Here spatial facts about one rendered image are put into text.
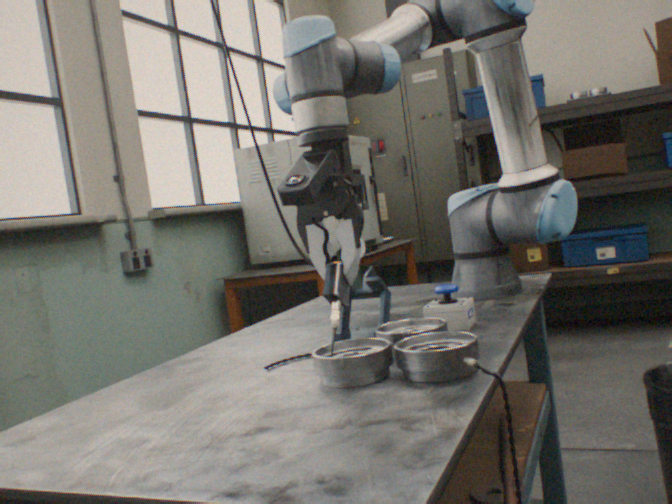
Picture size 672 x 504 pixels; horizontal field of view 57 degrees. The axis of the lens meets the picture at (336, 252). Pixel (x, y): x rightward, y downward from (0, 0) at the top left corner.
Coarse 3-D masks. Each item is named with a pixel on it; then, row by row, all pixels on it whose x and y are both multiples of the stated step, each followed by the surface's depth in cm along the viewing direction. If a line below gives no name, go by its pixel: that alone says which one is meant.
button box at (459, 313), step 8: (432, 304) 105; (440, 304) 103; (448, 304) 102; (456, 304) 101; (464, 304) 100; (472, 304) 105; (424, 312) 102; (432, 312) 102; (440, 312) 101; (448, 312) 101; (456, 312) 100; (464, 312) 100; (472, 312) 104; (448, 320) 101; (456, 320) 100; (464, 320) 100; (472, 320) 104; (448, 328) 101; (456, 328) 101; (464, 328) 100
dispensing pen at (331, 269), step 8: (328, 264) 85; (336, 264) 85; (328, 272) 85; (336, 272) 84; (328, 280) 84; (328, 288) 83; (328, 296) 84; (336, 296) 83; (336, 304) 84; (344, 304) 86; (336, 312) 83; (336, 320) 83; (336, 328) 82
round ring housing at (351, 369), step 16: (320, 352) 85; (352, 352) 84; (368, 352) 83; (384, 352) 79; (320, 368) 79; (336, 368) 78; (352, 368) 77; (368, 368) 77; (384, 368) 79; (336, 384) 79; (352, 384) 78; (368, 384) 78
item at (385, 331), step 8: (400, 320) 96; (408, 320) 96; (416, 320) 96; (424, 320) 96; (432, 320) 95; (440, 320) 93; (376, 328) 93; (384, 328) 95; (392, 328) 96; (400, 328) 96; (408, 328) 96; (432, 328) 87; (440, 328) 88; (376, 336) 91; (384, 336) 88; (392, 336) 87; (400, 336) 87; (408, 336) 86; (392, 344) 88; (392, 352) 89
